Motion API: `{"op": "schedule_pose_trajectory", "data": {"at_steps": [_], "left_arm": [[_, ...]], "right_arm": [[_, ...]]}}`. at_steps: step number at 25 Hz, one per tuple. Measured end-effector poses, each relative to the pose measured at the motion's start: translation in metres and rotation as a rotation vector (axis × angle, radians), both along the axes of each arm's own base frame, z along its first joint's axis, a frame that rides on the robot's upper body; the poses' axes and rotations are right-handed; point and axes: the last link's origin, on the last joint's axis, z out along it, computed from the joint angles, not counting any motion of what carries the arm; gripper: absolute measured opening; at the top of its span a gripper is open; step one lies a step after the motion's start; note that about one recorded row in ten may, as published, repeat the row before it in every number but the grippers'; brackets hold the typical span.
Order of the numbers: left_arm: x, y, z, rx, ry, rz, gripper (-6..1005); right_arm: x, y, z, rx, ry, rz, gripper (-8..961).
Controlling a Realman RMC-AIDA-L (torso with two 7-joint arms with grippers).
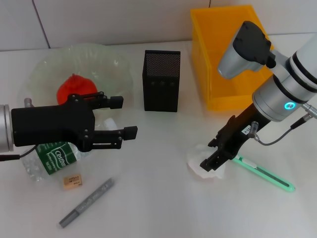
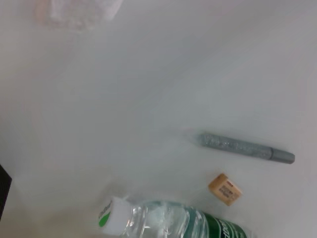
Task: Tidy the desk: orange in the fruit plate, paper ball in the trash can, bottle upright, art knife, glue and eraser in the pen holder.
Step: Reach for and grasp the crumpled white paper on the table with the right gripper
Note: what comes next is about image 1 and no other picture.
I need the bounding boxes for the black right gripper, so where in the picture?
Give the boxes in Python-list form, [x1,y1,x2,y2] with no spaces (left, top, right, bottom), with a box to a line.
[199,103,270,172]

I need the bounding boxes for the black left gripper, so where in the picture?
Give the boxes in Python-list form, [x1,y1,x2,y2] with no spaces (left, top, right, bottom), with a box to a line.
[11,91,124,152]

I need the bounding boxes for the white paper ball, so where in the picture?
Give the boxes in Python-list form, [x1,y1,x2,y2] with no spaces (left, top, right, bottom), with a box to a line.
[187,145,226,180]

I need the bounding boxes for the clear plastic water bottle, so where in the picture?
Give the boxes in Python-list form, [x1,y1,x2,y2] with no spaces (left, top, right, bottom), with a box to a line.
[21,118,119,183]

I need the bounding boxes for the green glass fruit plate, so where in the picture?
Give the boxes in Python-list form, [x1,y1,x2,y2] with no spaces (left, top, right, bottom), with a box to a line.
[17,43,134,124]

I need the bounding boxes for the black mesh pen holder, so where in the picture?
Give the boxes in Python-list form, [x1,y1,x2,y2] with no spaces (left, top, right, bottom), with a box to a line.
[142,50,181,113]

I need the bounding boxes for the green utility knife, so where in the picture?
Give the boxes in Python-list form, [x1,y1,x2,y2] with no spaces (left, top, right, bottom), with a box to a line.
[231,154,296,193]

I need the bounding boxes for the small beige eraser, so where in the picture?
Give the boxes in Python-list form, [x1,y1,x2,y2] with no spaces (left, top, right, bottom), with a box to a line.
[62,174,82,191]

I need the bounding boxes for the grey marker pen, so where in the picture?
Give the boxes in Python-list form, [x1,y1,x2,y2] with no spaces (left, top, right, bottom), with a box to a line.
[58,176,116,229]

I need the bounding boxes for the yellow plastic bin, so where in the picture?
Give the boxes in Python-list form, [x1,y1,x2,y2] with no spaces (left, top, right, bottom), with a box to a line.
[190,4,282,112]

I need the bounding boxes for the grey right gripper cable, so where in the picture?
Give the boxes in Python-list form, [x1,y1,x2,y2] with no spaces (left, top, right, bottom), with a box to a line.
[248,103,317,146]

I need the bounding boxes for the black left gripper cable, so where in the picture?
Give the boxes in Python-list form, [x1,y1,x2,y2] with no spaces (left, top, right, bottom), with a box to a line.
[0,145,38,162]

